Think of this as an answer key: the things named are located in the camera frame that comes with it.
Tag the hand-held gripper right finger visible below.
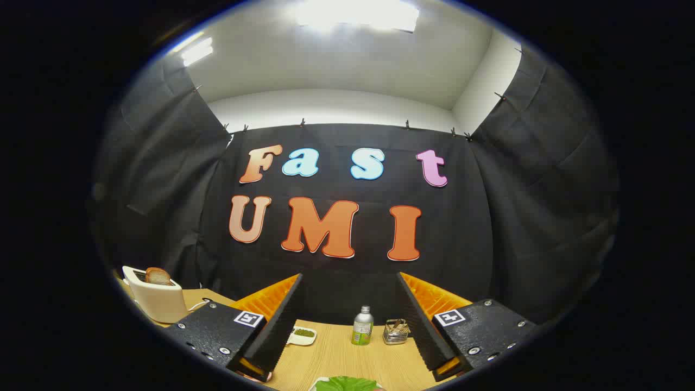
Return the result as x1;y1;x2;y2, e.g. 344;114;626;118
396;272;538;382

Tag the cream white toaster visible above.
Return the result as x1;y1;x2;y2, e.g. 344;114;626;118
122;266;189;325

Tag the white divided dish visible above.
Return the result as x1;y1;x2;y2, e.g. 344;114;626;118
287;326;318;346

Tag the metal wire basket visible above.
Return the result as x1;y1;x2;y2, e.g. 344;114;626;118
383;319;410;345

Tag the green lettuce leaf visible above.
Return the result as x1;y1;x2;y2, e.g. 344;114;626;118
315;376;379;391

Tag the ceiling light panel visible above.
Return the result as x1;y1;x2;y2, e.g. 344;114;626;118
173;33;214;67
296;0;420;33

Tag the silver bottle with green label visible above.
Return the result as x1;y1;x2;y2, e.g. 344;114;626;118
351;305;375;346

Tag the black backdrop cloth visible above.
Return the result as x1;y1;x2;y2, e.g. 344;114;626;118
90;46;620;332

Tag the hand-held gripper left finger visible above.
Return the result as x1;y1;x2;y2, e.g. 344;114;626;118
163;273;304;382

